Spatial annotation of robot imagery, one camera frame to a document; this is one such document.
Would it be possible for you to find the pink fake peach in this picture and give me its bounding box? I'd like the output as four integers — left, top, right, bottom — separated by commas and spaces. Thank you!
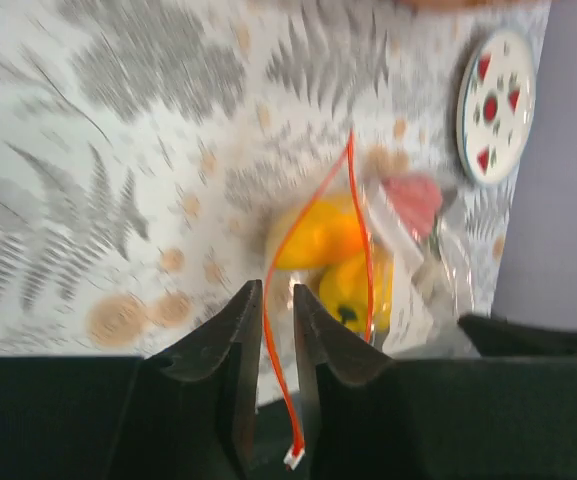
383, 173, 443, 241

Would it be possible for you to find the orange yellow fake mango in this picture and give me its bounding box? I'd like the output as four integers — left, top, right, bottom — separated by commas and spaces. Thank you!
276, 193, 363, 270

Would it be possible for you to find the watermelon pattern round plate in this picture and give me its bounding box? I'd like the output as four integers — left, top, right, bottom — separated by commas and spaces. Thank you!
456, 28, 536, 187

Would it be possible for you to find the yellow fake bell pepper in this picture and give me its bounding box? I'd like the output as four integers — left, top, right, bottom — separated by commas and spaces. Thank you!
318, 246, 394, 333

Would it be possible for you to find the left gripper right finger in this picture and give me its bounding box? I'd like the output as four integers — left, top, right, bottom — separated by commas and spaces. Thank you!
294, 285, 577, 479

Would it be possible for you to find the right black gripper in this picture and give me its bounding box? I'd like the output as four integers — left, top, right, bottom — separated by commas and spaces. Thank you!
458, 314, 577, 357

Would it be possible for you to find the clear zip top bag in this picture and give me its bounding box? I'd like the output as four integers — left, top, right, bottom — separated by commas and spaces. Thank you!
260, 127, 477, 471

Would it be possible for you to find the floral table mat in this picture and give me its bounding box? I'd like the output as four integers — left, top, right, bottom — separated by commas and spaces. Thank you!
0, 1, 550, 356

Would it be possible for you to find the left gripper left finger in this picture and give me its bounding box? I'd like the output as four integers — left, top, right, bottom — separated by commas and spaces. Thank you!
0, 280, 262, 479

